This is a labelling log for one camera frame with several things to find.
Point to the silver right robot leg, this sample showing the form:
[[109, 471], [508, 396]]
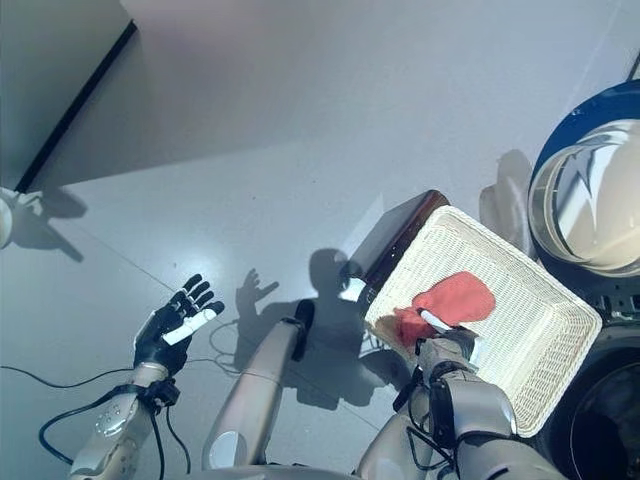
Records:
[[390, 445]]

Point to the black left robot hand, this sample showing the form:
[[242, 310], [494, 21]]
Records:
[[155, 342]]

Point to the silver robot leg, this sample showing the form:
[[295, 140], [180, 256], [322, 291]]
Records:
[[260, 370], [390, 445]]

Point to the silver left robot leg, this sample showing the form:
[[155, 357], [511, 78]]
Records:
[[260, 370]]

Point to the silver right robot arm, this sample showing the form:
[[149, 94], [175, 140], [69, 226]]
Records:
[[475, 410]]

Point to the round black washer door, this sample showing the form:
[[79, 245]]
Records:
[[590, 200]]

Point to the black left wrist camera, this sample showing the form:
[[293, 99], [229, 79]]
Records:
[[164, 394]]

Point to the red garment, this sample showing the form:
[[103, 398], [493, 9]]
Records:
[[460, 300]]

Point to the dark brown glossy stool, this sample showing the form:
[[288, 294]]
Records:
[[395, 235]]

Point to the white wicker basket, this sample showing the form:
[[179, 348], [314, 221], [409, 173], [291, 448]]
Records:
[[530, 340]]

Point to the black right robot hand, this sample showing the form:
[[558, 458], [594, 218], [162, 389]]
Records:
[[452, 345]]

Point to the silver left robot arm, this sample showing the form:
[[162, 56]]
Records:
[[115, 430]]

